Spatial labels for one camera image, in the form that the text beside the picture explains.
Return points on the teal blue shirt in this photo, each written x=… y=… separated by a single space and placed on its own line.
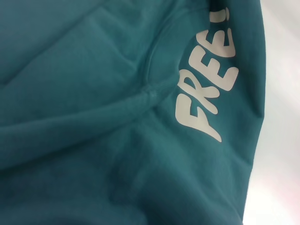
x=117 y=117

